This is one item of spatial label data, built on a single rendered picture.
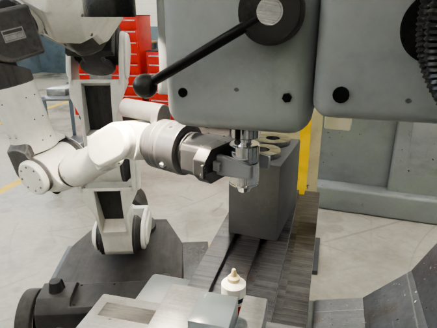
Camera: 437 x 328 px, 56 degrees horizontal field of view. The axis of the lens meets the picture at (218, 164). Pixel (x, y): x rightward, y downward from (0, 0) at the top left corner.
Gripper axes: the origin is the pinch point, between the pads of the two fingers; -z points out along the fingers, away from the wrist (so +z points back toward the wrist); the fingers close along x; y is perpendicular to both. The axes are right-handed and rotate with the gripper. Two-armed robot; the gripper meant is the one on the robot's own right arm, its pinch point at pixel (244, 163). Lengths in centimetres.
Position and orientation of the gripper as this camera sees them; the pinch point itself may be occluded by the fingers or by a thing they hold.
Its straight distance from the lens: 63.3
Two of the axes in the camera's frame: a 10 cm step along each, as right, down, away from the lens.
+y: -0.1, 9.4, 3.5
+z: -8.3, -2.0, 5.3
